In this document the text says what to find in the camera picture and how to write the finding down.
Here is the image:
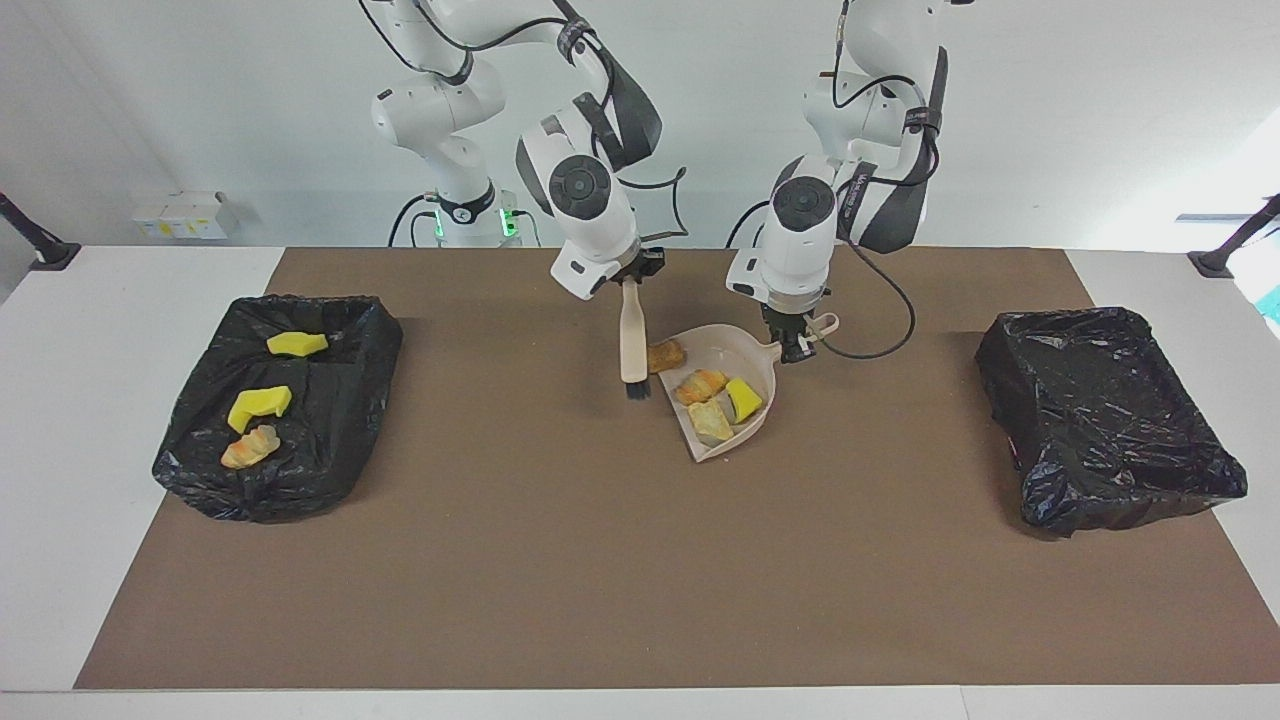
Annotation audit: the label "beige plastic dustpan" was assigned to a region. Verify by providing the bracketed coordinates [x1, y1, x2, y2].
[660, 312, 841, 464]

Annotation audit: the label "yellow sponge wedge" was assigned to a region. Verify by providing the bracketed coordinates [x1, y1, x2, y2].
[724, 377, 765, 424]

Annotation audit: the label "beige brush with black bristles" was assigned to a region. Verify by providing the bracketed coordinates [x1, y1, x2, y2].
[619, 278, 653, 402]

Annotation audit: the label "pale orange-tinged bread chunk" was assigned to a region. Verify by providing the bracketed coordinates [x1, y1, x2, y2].
[674, 369, 731, 406]

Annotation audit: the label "yellowish bread chunk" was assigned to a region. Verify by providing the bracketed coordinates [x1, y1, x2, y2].
[688, 400, 736, 444]

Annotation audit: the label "yellow sponge with green pad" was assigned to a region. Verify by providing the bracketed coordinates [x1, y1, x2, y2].
[227, 385, 294, 435]

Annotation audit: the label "pale striped croissant piece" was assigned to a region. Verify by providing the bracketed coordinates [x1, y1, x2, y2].
[220, 424, 281, 470]

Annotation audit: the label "bin lined with black bag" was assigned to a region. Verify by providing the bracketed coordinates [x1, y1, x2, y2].
[152, 293, 405, 524]
[975, 306, 1249, 539]

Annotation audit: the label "brown table mat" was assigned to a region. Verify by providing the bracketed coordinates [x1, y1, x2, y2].
[75, 248, 1280, 689]

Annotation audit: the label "white socket boxes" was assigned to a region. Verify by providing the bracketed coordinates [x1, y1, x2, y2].
[131, 190, 230, 241]

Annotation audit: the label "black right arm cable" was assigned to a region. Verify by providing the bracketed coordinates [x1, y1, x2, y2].
[360, 0, 693, 243]

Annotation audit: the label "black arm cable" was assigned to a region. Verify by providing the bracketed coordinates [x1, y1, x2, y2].
[360, 0, 693, 243]
[818, 0, 918, 362]

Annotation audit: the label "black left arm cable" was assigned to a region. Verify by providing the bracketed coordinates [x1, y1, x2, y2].
[818, 0, 918, 362]

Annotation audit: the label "black base cable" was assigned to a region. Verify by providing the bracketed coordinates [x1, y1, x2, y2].
[726, 196, 779, 249]
[388, 193, 441, 249]

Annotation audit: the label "black camera stand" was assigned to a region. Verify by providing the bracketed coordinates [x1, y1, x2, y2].
[1188, 194, 1280, 279]
[0, 192, 82, 272]

